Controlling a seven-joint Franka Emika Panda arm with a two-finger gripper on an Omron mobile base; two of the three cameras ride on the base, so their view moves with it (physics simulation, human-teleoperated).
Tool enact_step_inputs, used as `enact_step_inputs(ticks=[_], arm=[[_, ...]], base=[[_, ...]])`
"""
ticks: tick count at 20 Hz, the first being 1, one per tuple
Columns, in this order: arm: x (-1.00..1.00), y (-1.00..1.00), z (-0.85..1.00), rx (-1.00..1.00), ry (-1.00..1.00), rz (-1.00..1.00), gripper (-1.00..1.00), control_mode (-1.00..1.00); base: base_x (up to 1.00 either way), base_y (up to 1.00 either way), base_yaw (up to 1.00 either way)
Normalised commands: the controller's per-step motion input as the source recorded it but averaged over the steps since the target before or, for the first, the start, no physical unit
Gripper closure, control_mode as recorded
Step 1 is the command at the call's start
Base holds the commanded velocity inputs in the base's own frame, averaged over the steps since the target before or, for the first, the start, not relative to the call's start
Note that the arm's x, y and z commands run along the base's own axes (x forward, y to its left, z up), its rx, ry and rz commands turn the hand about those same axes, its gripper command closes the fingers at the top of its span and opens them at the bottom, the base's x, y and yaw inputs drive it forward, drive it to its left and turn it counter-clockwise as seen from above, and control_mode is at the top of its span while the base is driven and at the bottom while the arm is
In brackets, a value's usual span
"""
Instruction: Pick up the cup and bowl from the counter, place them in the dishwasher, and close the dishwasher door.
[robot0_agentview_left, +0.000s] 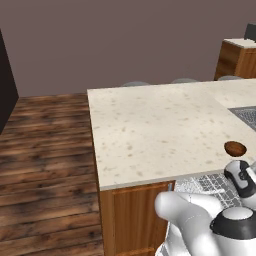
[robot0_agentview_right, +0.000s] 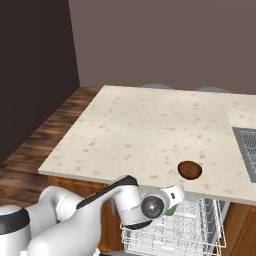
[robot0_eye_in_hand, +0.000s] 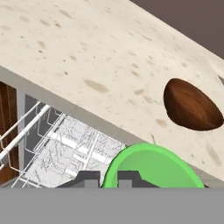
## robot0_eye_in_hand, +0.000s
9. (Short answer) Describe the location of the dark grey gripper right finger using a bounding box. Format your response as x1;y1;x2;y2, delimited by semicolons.
116;170;160;189

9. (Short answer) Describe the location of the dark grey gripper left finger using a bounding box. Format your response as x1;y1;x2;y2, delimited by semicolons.
59;171;102;189

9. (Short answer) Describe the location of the brown wooden cupboard door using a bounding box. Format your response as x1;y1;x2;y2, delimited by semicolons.
0;80;20;186

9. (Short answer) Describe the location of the brown wooden bowl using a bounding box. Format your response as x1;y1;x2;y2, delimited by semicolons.
163;77;224;131

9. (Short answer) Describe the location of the white wire dishwasher rack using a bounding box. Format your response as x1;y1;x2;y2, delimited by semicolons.
10;111;127;189

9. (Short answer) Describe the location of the white wire rack with rail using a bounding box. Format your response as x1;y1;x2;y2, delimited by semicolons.
0;100;53;172

